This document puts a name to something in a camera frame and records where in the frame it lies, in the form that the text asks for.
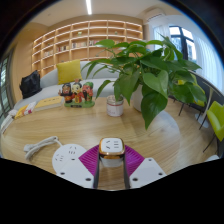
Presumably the wooden shelf unit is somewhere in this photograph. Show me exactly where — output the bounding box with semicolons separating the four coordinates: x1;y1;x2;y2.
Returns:
31;19;144;78

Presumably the white and red box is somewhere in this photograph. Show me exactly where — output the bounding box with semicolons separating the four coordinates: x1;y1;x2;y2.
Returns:
23;101;37;116

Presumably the black bag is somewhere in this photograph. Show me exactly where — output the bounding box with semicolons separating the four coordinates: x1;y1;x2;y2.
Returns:
18;69;43;100

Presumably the white charger with gold rim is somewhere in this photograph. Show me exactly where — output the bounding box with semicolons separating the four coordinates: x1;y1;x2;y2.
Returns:
98;136;127;168

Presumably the grey curved sofa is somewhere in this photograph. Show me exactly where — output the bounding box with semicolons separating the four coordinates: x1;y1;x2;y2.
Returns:
13;60;118;111

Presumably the green chair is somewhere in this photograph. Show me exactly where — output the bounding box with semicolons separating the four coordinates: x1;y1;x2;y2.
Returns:
205;100;224;158
176;79;208;108

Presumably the yellow cushion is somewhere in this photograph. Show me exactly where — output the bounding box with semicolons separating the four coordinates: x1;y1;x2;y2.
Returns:
55;59;83;86

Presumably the round white power strip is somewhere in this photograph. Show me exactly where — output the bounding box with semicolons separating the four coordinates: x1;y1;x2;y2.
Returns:
51;143;88;174

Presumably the white power strip cable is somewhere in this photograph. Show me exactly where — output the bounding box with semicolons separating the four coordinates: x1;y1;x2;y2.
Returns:
23;135;64;160

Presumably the large yellow book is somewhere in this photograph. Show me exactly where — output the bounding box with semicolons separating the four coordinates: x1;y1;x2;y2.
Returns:
34;95;65;112

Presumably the small white jar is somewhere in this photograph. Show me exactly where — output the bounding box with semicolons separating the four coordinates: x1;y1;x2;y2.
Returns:
106;94;125;118

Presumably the white curtain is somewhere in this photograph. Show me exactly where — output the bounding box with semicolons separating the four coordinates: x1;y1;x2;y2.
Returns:
194;33;224;94
153;26;171;43

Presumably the small yellow book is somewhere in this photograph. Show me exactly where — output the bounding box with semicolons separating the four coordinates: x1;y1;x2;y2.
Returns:
13;103;29;120

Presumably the colourful figurine trio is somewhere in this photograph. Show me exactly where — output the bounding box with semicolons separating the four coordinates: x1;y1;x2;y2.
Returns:
58;78;97;109

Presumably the long ceiling light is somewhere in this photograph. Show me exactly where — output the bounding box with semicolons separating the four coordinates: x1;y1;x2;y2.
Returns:
85;0;93;16

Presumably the glass door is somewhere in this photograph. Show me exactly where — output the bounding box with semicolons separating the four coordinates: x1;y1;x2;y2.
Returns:
0;53;16;124

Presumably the green potted plant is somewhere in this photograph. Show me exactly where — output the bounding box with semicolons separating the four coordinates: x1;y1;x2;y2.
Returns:
80;34;208;130

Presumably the white air conditioner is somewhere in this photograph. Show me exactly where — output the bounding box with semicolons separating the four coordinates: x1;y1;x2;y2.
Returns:
144;8;167;23

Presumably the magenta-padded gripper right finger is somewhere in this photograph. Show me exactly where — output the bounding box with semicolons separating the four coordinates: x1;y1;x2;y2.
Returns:
122;144;168;190

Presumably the dark-framed window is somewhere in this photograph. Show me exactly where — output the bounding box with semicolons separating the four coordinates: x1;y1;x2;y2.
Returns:
168;25;198;64

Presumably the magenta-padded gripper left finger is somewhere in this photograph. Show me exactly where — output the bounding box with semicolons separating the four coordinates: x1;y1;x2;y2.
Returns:
55;144;102;190

